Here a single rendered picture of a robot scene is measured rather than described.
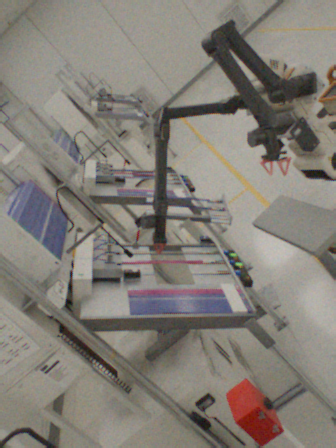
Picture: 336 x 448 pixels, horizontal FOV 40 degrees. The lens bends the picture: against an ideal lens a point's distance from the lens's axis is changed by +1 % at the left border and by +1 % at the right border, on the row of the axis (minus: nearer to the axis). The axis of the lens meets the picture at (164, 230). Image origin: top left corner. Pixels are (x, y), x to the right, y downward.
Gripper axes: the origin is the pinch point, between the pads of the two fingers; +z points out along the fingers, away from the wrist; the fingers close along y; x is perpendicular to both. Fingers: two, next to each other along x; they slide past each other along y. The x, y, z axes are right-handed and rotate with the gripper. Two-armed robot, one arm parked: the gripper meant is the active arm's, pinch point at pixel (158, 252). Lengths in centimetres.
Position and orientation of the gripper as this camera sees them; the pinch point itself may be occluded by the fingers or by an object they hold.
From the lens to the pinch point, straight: 235.4
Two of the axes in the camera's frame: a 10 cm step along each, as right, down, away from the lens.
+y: 1.2, 3.9, -9.1
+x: 9.9, 0.1, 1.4
